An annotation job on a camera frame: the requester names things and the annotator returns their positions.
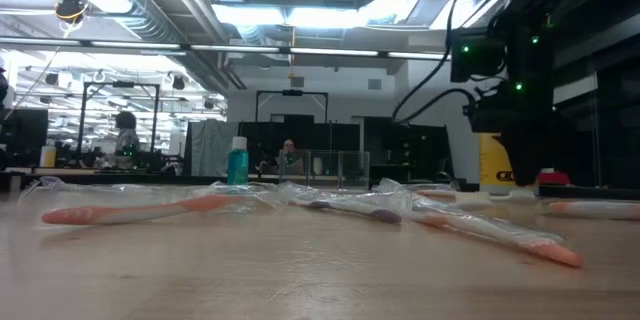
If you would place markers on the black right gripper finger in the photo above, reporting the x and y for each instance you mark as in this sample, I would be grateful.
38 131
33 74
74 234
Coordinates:
522 155

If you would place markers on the teal mouthwash bottle white cap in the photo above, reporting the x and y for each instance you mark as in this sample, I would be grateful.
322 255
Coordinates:
238 162

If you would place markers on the black background robot arm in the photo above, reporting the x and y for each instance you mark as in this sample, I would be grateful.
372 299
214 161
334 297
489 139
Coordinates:
150 160

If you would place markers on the yellow canister white lid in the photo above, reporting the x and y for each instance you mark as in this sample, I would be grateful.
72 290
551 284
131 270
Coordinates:
492 165

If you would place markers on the red flat object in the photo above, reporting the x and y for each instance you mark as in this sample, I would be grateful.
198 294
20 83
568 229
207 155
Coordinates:
554 178

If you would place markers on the black partition panel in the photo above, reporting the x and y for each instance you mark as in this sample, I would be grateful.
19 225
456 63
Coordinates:
415 150
260 140

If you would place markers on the clear acrylic organizer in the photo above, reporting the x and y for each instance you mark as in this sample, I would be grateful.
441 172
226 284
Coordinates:
345 186

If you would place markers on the person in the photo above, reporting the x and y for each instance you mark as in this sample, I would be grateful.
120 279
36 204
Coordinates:
126 135
289 146

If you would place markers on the long ceiling light bar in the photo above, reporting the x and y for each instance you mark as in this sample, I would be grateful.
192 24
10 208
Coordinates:
225 49

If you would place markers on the grey fabric cover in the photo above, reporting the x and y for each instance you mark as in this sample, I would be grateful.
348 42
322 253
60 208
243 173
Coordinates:
210 147

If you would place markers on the dark background table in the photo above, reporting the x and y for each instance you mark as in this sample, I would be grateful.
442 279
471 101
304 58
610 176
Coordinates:
100 176

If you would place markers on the black ceiling-hung device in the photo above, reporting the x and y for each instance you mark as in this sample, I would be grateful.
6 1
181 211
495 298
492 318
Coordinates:
71 9

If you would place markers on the pale yellow container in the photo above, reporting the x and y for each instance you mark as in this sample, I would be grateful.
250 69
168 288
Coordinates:
48 156

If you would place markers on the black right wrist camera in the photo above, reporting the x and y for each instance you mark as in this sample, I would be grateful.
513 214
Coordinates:
477 55

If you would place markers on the grey wall vent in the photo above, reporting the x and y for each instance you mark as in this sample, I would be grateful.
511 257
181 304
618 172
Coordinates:
374 84
297 82

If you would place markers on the black metal gantry frame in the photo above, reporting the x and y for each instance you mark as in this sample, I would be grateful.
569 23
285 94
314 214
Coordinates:
120 84
292 92

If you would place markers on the large silver air duct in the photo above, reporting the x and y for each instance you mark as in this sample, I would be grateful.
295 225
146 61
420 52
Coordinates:
125 0

